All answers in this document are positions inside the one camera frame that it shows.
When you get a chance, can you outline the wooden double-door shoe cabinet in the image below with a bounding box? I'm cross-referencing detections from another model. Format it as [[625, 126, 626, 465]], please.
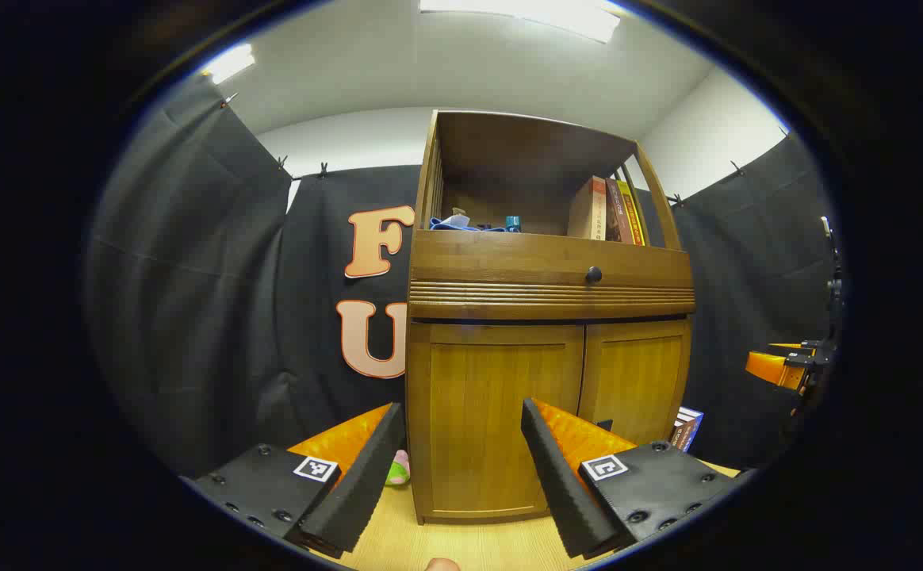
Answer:
[[404, 109, 698, 526]]

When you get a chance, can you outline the blue cloth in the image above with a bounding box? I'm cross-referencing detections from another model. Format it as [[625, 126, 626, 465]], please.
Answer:
[[430, 210, 510, 233]]

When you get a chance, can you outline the blue book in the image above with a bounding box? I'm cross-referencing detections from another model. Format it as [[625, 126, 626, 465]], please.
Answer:
[[680, 406, 705, 453]]

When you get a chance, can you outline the ceiling light panel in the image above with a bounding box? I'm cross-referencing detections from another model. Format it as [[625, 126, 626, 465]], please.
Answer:
[[200, 44, 256, 84]]

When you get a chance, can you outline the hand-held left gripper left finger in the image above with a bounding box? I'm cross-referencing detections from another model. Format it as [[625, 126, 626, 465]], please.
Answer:
[[180, 400, 407, 560]]

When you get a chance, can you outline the dark red book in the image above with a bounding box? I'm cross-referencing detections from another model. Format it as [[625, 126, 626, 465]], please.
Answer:
[[604, 178, 635, 244]]

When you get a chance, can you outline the black backdrop cloth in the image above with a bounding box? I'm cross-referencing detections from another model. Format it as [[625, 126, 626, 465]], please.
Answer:
[[85, 75, 847, 477]]

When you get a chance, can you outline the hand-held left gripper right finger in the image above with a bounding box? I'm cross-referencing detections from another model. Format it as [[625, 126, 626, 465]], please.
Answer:
[[521, 397, 748, 560]]

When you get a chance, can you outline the wooden cabinet door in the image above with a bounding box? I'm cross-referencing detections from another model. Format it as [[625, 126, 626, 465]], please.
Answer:
[[427, 321, 587, 520], [578, 321, 688, 446]]

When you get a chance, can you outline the beige book with red spine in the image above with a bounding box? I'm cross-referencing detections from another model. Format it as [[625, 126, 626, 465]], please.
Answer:
[[567, 175, 607, 241]]

